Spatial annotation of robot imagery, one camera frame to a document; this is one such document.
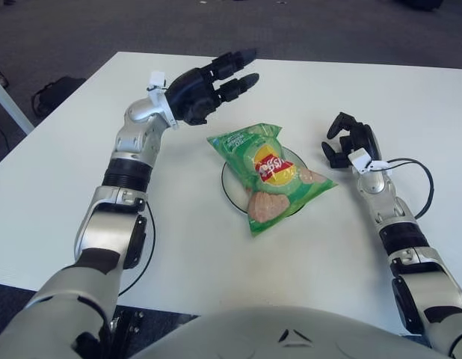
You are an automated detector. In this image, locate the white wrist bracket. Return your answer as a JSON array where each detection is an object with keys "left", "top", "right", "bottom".
[
  {"left": 347, "top": 147, "right": 393, "bottom": 176},
  {"left": 146, "top": 70, "right": 179, "bottom": 131}
]

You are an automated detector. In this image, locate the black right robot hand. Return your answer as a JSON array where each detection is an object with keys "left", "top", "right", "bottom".
[{"left": 320, "top": 111, "right": 381, "bottom": 169}]

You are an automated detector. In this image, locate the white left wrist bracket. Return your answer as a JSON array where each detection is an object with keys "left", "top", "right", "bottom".
[{"left": 146, "top": 70, "right": 179, "bottom": 131}]

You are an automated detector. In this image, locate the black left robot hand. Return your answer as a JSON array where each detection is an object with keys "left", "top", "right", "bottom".
[{"left": 165, "top": 47, "right": 261, "bottom": 126}]

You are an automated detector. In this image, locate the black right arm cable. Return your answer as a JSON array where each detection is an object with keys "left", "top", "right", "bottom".
[{"left": 386, "top": 158, "right": 435, "bottom": 220}]

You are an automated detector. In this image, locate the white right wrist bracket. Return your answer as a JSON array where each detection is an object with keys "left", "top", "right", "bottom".
[{"left": 347, "top": 147, "right": 393, "bottom": 176}]

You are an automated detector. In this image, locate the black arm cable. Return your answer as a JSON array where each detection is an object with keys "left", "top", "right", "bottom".
[
  {"left": 386, "top": 158, "right": 435, "bottom": 220},
  {"left": 117, "top": 201, "right": 157, "bottom": 298}
]

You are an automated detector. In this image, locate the white plate with black rim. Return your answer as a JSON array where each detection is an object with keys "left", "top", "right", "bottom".
[{"left": 221, "top": 145, "right": 309, "bottom": 216}]

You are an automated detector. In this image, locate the white table leg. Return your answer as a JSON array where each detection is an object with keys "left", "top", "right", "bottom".
[{"left": 0, "top": 76, "right": 36, "bottom": 135}]

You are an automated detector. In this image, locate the black bag on floor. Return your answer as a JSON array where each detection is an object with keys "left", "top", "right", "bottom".
[{"left": 31, "top": 76, "right": 87, "bottom": 117}]

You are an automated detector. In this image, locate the black robot stand bracket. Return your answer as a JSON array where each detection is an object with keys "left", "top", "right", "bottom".
[{"left": 111, "top": 310, "right": 146, "bottom": 337}]

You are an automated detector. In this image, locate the grey robot torso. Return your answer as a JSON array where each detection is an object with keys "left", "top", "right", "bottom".
[{"left": 132, "top": 305, "right": 445, "bottom": 359}]

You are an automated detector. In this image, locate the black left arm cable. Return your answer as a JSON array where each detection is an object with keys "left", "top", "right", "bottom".
[{"left": 117, "top": 201, "right": 157, "bottom": 298}]

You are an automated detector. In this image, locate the green potato chip bag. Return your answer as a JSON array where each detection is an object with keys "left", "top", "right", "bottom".
[{"left": 206, "top": 121, "right": 339, "bottom": 237}]

